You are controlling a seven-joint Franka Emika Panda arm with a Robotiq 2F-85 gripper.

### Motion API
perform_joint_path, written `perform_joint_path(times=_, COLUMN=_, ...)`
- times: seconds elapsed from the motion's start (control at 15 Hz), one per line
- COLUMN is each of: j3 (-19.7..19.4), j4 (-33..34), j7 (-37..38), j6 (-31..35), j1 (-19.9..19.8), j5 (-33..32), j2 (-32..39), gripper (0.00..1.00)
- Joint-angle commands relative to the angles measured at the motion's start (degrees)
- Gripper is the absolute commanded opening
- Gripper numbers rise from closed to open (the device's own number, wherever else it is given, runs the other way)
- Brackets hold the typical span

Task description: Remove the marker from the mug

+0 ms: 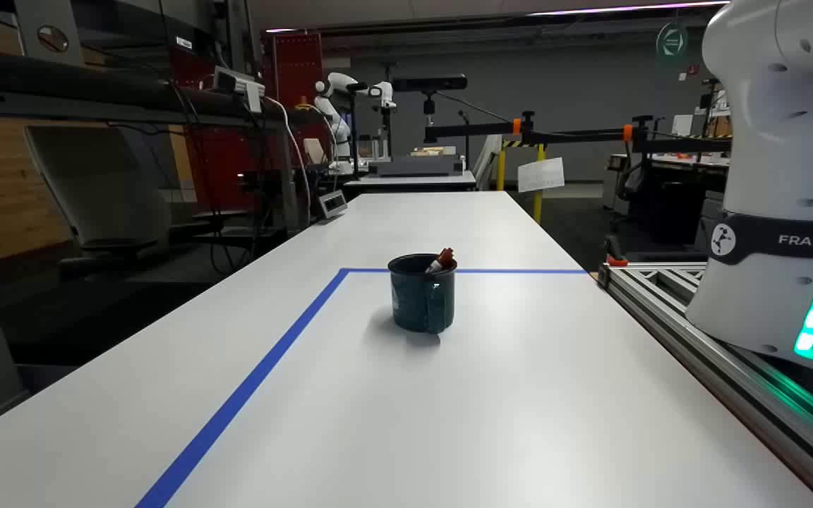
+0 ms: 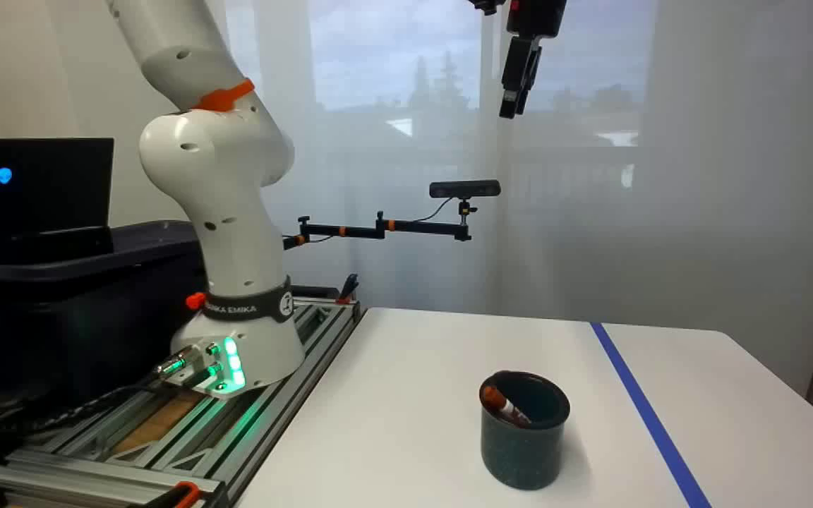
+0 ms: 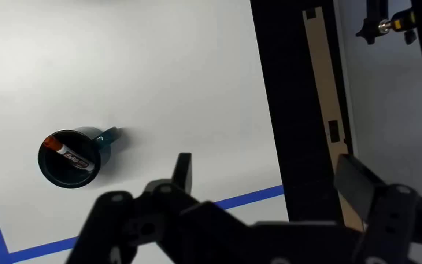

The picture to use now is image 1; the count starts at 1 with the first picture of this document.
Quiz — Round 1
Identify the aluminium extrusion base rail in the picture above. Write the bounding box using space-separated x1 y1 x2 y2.
595 263 813 488

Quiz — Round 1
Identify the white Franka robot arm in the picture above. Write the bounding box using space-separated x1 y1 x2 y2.
687 0 813 370

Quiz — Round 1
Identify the dark teal mug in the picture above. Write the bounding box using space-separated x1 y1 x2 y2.
386 254 455 336

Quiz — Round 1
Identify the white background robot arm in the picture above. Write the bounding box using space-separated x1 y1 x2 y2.
313 69 394 174

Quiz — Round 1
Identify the red marker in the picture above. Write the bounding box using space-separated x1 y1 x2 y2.
425 249 456 273

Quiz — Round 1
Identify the white paper sign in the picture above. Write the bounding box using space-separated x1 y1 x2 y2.
516 157 564 192

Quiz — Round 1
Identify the blue tape line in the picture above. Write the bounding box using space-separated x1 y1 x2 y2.
137 267 585 508

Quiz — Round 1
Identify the red cabinet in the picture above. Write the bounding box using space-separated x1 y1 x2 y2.
262 27 321 106

